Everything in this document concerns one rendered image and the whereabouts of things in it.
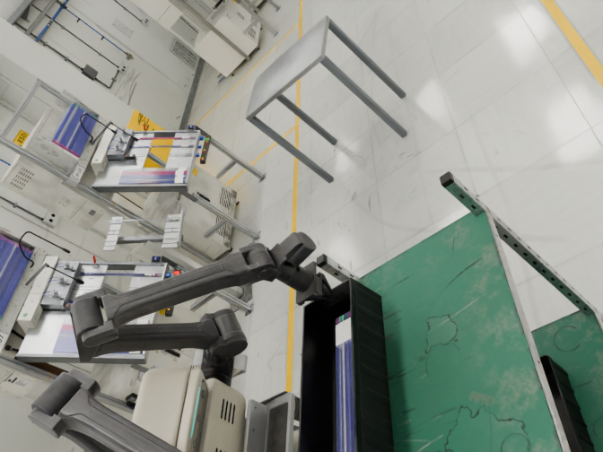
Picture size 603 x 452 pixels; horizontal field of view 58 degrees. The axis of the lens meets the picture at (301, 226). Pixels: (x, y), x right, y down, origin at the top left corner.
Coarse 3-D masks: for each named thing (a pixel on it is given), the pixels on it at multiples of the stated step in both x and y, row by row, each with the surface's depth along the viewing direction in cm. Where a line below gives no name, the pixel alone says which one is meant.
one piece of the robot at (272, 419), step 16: (272, 400) 145; (288, 400) 140; (256, 416) 141; (272, 416) 142; (288, 416) 137; (256, 432) 138; (272, 432) 139; (288, 432) 134; (256, 448) 136; (272, 448) 136; (288, 448) 131
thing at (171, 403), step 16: (144, 384) 127; (160, 384) 126; (176, 384) 126; (192, 384) 126; (144, 400) 124; (160, 400) 124; (176, 400) 123; (192, 400) 123; (144, 416) 121; (160, 416) 121; (176, 416) 121; (192, 416) 121; (160, 432) 118; (176, 432) 119; (192, 432) 121; (192, 448) 121
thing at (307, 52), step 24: (288, 48) 364; (312, 48) 330; (360, 48) 358; (264, 72) 377; (288, 72) 340; (336, 72) 322; (384, 72) 371; (264, 96) 351; (360, 96) 334; (312, 120) 408; (384, 120) 346; (288, 144) 372; (312, 168) 385
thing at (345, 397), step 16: (336, 320) 139; (336, 336) 136; (336, 352) 133; (336, 368) 130; (352, 368) 126; (336, 384) 127; (352, 384) 123; (336, 400) 125; (352, 400) 121; (336, 416) 122; (352, 416) 118; (336, 432) 119; (352, 432) 116; (352, 448) 114
